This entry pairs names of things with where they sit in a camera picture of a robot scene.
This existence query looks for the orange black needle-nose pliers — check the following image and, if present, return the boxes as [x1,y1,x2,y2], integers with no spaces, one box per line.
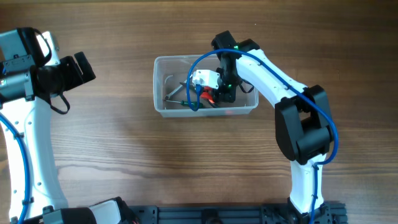
[189,85,219,108]

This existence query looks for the red handle cutters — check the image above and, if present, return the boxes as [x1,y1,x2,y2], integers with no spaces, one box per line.
[200,86,214,103]

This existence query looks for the green handle screwdriver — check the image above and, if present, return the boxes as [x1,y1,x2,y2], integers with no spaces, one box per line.
[164,100,204,108]

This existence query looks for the clear plastic container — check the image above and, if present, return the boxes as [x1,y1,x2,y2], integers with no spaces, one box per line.
[153,55,259,118]

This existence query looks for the silver metal wrench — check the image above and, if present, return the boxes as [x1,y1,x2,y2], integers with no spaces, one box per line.
[164,82,186,100]

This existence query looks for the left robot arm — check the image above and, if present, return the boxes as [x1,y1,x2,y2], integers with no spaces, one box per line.
[1,27,140,223]

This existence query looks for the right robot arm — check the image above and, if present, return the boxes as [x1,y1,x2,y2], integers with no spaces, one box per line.
[211,31,338,223]

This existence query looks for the right blue cable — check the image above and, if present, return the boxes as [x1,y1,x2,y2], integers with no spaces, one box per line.
[185,48,340,224]

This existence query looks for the blue cable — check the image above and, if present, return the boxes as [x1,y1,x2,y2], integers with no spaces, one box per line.
[185,48,340,224]
[0,114,32,224]

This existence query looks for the left blue cable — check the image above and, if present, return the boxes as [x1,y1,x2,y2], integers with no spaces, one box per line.
[0,114,32,224]

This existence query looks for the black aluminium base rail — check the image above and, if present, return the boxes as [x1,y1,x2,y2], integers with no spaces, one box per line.
[124,203,348,224]

